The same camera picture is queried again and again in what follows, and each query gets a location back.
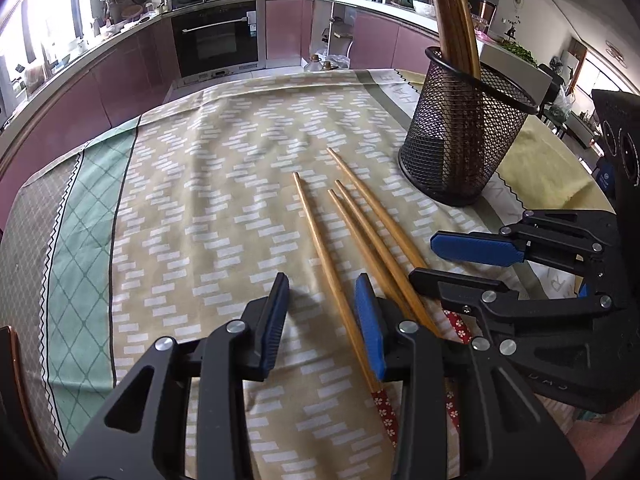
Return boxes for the pink lower cabinets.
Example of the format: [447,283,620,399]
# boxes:
[1,0,437,217]

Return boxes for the bamboo chopstick two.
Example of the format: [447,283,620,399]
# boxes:
[444,0,463,70]

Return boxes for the bamboo chopstick one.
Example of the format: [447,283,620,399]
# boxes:
[433,0,454,62]

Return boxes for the bamboo chopstick seven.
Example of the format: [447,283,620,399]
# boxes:
[335,180,442,337]

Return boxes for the yellow cloth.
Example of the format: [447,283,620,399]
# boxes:
[394,69,614,214]

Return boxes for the bamboo chopstick three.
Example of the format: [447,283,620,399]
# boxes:
[447,0,473,75]

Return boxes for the person's right hand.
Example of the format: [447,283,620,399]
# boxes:
[566,394,639,479]

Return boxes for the black built-in oven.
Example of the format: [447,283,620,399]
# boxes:
[170,0,266,79]

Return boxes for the bamboo chopstick four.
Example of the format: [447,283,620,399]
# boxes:
[458,0,480,79]

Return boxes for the bamboo chopstick six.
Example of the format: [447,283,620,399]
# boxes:
[326,187,461,430]

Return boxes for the bamboo chopstick eight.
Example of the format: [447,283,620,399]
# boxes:
[326,148,472,344]

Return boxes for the patterned beige tablecloth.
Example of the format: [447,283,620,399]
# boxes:
[0,69,572,480]

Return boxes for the bamboo chopstick five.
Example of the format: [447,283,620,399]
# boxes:
[293,172,399,448]

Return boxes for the black mesh utensil cup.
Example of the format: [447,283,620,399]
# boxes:
[398,47,538,207]

